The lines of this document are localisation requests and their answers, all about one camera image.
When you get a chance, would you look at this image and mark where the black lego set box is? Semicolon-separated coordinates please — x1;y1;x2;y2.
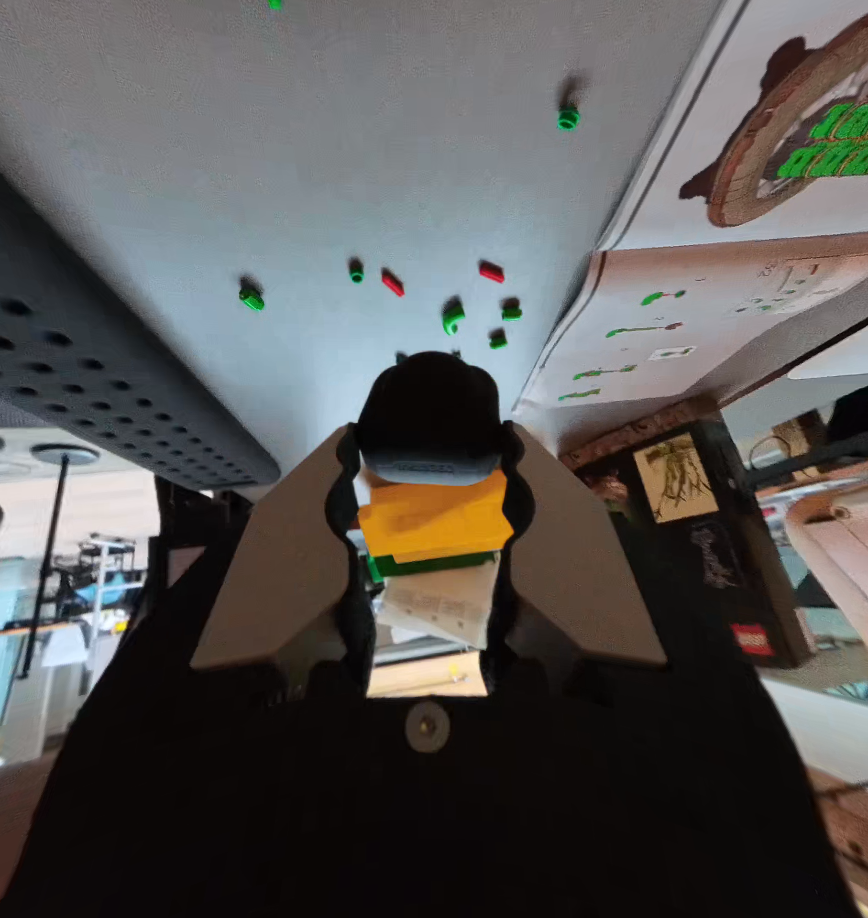
559;410;816;671

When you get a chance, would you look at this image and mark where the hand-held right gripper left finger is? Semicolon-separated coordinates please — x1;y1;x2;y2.
188;423;379;671

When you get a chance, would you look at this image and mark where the white printed paper sheet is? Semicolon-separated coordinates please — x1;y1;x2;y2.
374;561;501;651

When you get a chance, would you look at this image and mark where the black pole stand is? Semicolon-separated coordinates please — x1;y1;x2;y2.
19;442;102;680

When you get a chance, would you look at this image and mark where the open lego instruction booklet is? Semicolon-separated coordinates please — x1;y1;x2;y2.
513;0;868;435

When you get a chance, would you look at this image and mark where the black perforated panel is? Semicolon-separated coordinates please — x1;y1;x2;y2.
0;147;282;493

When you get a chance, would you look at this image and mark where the green plastic bin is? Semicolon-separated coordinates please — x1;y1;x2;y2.
366;548;501;583

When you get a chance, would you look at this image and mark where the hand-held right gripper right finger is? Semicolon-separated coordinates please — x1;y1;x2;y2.
485;422;669;671

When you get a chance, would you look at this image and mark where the yellow plastic bin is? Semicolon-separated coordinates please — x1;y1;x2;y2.
357;470;515;565

